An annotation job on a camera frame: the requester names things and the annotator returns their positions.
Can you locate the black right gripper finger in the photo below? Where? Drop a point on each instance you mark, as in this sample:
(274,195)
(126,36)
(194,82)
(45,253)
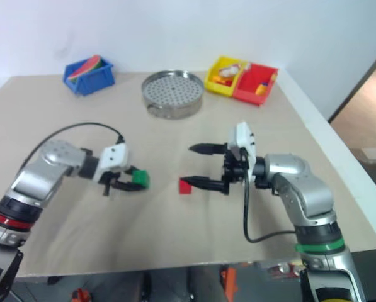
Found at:
(206,183)
(209,148)

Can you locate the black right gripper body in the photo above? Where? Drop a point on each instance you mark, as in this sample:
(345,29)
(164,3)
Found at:
(235,171)

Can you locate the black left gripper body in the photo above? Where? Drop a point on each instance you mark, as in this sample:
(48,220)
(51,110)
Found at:
(106,181)

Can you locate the green cube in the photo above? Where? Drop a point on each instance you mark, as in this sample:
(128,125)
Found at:
(141,180)

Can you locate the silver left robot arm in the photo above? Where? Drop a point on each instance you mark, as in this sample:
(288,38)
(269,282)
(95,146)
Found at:
(36,176)

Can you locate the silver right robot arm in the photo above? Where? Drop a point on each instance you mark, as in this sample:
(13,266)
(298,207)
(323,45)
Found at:
(307,195)

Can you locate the red cube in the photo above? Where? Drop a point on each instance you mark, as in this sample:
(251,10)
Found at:
(185,188)

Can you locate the yellow plastic bin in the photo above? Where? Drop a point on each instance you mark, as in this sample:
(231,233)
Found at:
(217,88)

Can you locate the round steel steamer tray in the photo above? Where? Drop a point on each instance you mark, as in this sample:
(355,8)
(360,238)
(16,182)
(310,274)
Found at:
(173,91)

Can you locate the orange yellow toy food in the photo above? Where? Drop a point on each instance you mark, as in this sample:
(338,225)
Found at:
(220,80)

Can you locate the red plastic bin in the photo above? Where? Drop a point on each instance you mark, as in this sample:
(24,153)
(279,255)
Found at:
(250,91)

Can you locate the yellow orange toy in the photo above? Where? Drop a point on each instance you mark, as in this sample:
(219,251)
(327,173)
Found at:
(262,88)

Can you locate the white toy food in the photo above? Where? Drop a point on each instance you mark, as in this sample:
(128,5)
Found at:
(230,71)

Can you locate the blue plastic bin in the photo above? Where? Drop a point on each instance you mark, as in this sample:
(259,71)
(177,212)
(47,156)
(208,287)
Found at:
(94,81)

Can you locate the orange black stand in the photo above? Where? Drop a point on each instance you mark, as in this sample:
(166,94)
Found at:
(229,283)

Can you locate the toy watermelon slice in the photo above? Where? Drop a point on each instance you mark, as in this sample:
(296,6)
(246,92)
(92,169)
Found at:
(85,67)

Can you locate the small orange black object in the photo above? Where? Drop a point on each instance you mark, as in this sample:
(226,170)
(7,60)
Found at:
(81,295)

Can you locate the cardboard box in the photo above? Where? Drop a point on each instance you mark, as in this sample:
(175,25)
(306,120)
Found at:
(372,154)

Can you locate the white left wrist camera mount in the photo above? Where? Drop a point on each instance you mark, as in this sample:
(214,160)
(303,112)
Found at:
(115,157)

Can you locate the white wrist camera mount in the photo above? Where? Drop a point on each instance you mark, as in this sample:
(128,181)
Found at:
(242,135)
(115,157)

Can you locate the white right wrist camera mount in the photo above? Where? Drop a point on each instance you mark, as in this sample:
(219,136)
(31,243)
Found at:
(242,135)

